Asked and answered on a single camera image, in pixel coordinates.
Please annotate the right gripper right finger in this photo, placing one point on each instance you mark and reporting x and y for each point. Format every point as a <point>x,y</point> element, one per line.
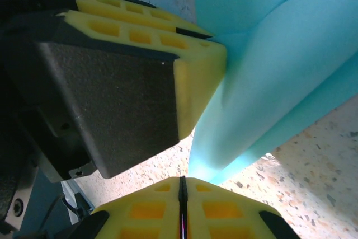
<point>223,216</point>

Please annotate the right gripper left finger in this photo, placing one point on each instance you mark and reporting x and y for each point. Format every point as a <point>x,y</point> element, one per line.
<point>145,216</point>

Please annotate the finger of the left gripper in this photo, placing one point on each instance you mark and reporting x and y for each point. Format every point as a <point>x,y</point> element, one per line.
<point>126,6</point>
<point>126,96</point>

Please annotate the light blue cloth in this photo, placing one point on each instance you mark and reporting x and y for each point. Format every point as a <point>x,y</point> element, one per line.
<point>265,82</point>

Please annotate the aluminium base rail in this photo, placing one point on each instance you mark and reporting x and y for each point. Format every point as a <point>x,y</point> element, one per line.
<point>77,194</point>

